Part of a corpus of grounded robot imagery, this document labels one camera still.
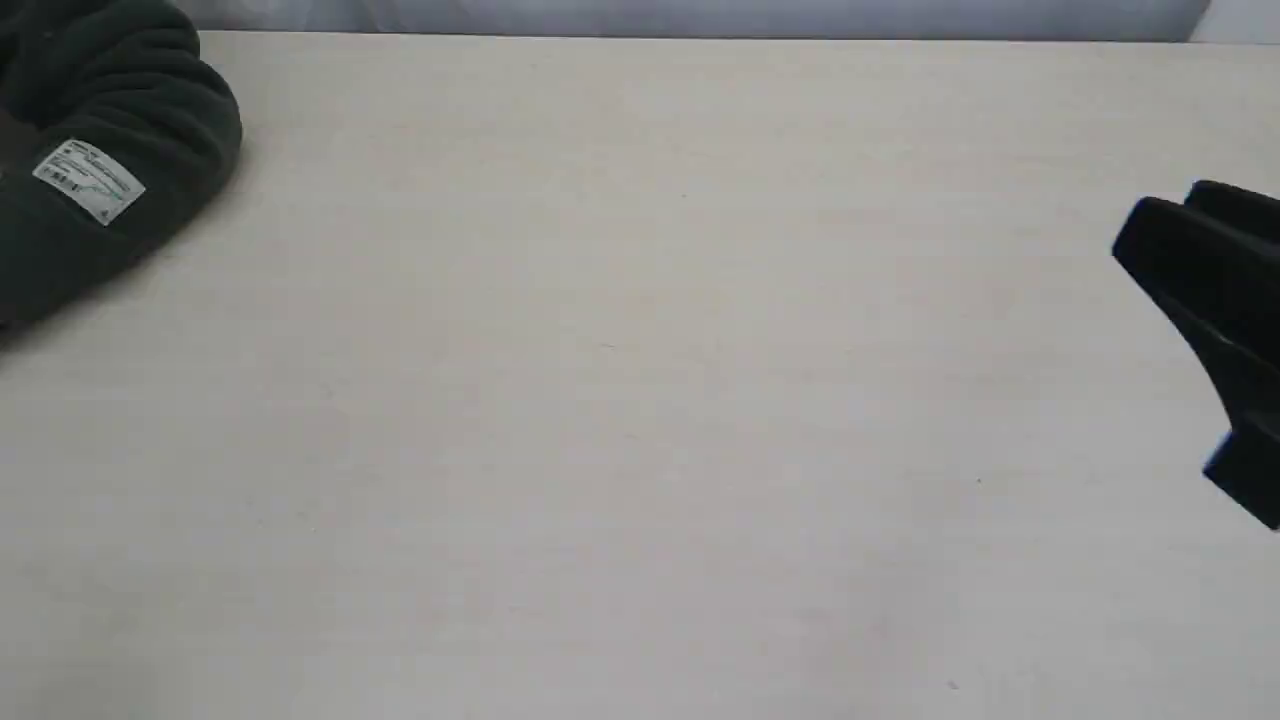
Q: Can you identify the forearm in dark green sleeve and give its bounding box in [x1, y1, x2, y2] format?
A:
[1, 1, 243, 334]

